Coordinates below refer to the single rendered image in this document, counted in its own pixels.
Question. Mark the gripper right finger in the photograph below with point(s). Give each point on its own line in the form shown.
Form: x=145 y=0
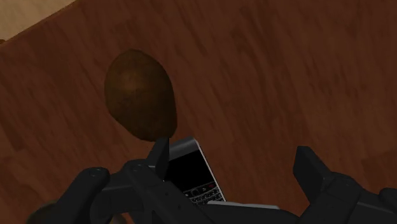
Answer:
x=328 y=189

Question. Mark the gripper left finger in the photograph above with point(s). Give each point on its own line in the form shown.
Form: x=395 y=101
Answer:
x=145 y=183

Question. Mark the black keypad mobile phone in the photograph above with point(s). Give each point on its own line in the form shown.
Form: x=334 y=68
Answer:
x=193 y=173

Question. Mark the brown potato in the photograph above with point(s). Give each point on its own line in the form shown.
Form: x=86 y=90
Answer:
x=141 y=94

